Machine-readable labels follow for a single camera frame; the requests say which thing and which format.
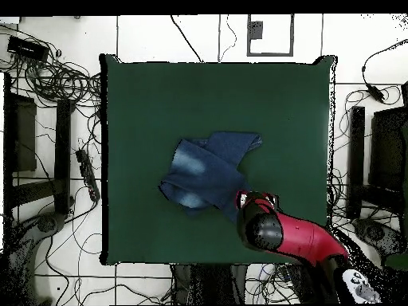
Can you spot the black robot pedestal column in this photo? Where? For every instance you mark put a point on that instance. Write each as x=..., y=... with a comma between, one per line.
x=210, y=283

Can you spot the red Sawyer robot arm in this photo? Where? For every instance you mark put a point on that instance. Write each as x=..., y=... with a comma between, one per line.
x=302, y=239

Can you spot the black power adapter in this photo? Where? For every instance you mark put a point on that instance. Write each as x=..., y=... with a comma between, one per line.
x=376, y=93

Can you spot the grey wheeled base leg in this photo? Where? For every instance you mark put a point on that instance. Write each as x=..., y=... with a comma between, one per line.
x=376, y=232
x=47, y=223

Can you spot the black electronics box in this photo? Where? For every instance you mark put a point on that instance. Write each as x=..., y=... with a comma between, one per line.
x=27, y=47

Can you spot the blue denim jeans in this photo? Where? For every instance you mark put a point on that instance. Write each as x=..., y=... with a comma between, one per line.
x=204, y=172

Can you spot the black power strip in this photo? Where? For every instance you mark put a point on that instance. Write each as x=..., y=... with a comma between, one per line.
x=86, y=172

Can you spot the black metal frame stand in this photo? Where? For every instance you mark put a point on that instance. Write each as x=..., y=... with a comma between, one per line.
x=62, y=153
x=356, y=159

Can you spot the grey square floor frame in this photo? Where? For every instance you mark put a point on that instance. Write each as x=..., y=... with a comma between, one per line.
x=270, y=54

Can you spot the small grey floor box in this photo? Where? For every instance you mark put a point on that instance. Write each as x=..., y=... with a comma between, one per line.
x=256, y=30

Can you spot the dark green table cloth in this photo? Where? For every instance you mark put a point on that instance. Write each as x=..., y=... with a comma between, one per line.
x=143, y=111

